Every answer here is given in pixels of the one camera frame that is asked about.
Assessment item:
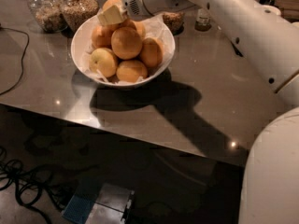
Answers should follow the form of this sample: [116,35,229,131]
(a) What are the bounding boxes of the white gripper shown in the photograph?
[97,0,192,26]

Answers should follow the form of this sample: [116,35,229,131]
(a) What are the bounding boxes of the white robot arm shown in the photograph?
[98,0,299,224]

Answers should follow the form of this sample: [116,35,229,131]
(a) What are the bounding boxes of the white paper bowl liner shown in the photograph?
[81,13,174,86]

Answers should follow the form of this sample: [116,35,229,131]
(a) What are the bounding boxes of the yellowish left front orange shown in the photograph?
[89,48,118,77]

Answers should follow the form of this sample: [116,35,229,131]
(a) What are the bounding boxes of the white ceramic bowl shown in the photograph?
[70,13,176,90]

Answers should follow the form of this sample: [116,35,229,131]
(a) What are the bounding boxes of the glass granola jar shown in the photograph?
[163,12,184,34]
[28,0,67,33]
[62,0,99,33]

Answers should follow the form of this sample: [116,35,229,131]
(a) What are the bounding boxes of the right glass granola jar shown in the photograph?
[163,12,184,34]

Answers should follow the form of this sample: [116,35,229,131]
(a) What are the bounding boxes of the left glass granola jar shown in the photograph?
[28,0,67,33]

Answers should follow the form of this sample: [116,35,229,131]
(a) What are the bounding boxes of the clear glass bottle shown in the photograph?
[195,8,211,32]

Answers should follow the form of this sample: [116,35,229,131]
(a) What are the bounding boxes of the blue and grey floor box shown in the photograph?
[62,180,135,224]

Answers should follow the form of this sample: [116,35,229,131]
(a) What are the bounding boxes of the black cable on table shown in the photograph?
[0,23,31,96]

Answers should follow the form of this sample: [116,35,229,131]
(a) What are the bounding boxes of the black cables on floor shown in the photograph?
[0,146,68,224]

